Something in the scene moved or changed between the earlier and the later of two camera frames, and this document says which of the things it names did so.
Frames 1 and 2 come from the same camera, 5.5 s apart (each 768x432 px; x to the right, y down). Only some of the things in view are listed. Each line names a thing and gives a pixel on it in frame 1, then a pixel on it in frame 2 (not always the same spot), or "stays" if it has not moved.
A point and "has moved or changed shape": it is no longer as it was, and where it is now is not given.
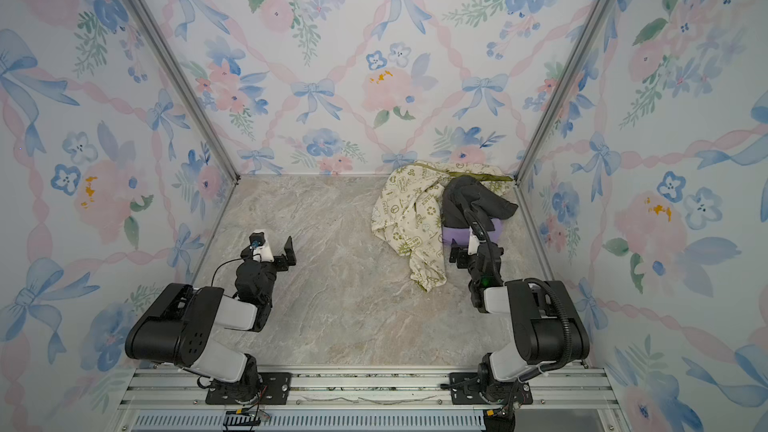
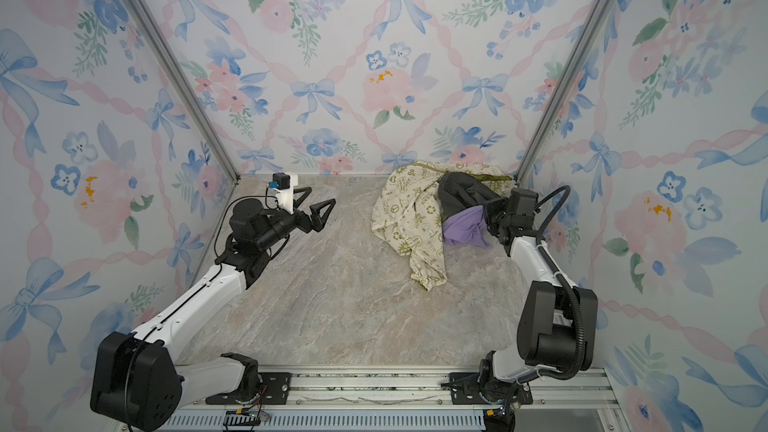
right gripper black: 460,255 to 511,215
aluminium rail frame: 173,398 stays
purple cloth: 461,234 has moved or changed shape
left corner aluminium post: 174,63 stays
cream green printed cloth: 407,210 stays
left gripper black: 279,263 to 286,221
